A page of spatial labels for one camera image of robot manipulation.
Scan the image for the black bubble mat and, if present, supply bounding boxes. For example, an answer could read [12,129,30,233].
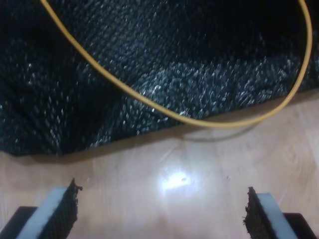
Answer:
[0,0,319,157]

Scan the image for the yellow network cable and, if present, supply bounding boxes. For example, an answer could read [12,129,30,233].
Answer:
[39,0,314,129]

